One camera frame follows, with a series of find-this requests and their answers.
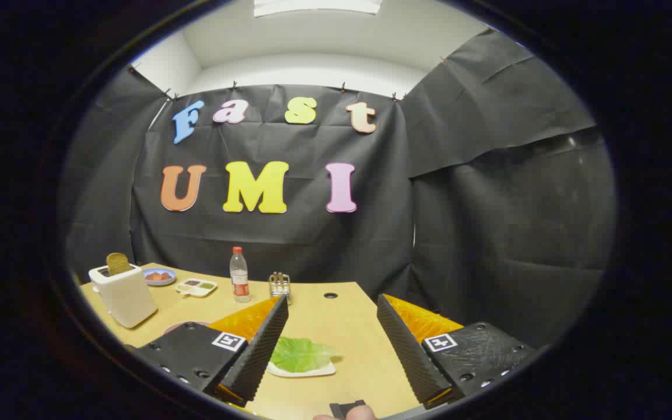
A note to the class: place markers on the green lettuce leaf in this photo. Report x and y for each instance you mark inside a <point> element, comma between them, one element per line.
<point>298,354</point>

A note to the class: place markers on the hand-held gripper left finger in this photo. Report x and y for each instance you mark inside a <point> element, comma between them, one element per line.
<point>260,356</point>

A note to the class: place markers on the ceiling light panel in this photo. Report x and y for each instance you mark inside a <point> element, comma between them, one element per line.
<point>317,6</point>

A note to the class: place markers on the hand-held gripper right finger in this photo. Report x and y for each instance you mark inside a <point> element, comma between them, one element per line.
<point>409,356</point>

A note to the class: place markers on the clear plastic water bottle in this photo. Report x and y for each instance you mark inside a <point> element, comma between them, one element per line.
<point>240,280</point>

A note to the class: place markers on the white divided condiment tray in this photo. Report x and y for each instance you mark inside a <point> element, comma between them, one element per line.
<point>196,287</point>

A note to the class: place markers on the white square plate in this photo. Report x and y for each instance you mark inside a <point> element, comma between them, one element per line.
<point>319,370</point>

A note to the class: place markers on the white toaster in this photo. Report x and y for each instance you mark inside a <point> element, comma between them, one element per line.
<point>129,297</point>

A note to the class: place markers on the pink round plate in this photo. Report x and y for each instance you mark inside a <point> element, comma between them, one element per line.
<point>181,325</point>

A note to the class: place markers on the red food pieces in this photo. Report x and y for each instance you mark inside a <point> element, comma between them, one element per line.
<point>160,276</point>

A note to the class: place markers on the brown toast slice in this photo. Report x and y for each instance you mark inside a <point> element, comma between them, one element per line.
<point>118,263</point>

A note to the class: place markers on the small blue plate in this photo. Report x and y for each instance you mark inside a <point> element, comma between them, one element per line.
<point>150,282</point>

